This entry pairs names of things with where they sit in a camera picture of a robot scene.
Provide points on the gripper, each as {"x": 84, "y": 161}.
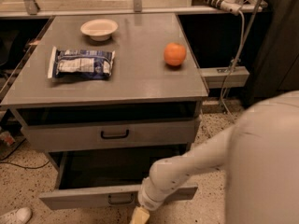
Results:
{"x": 149, "y": 202}

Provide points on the grey drawer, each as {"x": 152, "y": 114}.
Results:
{"x": 103, "y": 177}
{"x": 55, "y": 139}

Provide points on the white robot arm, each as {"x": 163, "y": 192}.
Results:
{"x": 260, "y": 153}

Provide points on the grey top drawer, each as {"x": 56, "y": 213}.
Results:
{"x": 55, "y": 139}

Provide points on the grey drawer cabinet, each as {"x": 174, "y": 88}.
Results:
{"x": 142, "y": 101}

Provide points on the white shoe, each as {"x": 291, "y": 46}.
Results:
{"x": 17, "y": 216}

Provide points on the grey metal beam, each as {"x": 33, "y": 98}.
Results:
{"x": 216, "y": 77}

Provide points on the orange fruit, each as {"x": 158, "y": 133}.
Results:
{"x": 174, "y": 54}

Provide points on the blue chip bag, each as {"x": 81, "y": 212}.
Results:
{"x": 90, "y": 64}

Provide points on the white paper bowl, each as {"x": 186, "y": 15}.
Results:
{"x": 99, "y": 30}

